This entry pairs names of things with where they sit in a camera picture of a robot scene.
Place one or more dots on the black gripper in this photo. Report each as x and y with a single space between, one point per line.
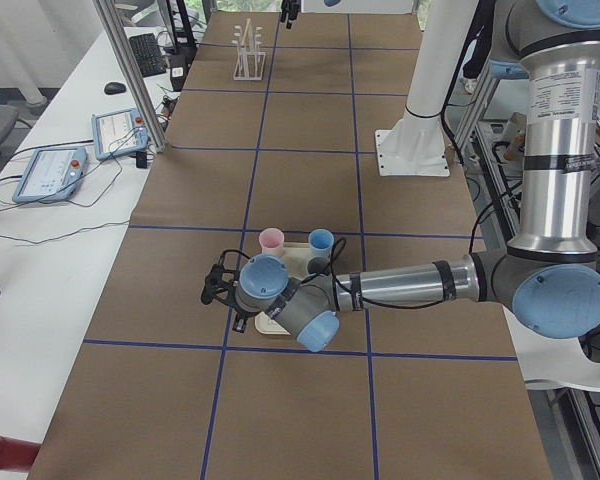
289 9
241 312

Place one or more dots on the pink plastic cup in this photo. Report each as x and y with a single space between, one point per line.
271 241

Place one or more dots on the grey plastic cup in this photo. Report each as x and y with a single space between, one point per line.
318 266

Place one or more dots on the blue plastic cup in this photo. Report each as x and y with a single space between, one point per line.
321 242

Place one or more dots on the cream plastic tray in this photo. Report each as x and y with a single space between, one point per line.
304 310

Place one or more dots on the black power box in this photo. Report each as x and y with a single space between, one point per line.
178 70

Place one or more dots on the black keyboard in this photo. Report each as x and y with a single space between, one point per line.
147 54

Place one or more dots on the black computer mouse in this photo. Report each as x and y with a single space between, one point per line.
114 88

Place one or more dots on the far teach pendant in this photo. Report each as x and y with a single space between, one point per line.
118 133

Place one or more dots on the teach pendant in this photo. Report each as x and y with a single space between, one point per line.
52 174
118 133

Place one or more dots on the near teach pendant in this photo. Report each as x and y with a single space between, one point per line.
52 174

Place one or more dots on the red cylinder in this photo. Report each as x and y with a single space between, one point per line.
17 455

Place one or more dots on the white chair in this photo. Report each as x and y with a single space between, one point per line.
548 364

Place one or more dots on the white wire cup rack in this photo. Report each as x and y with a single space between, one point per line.
251 58

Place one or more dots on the aluminium frame post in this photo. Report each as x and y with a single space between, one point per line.
122 50

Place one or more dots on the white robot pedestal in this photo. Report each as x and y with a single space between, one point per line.
415 145

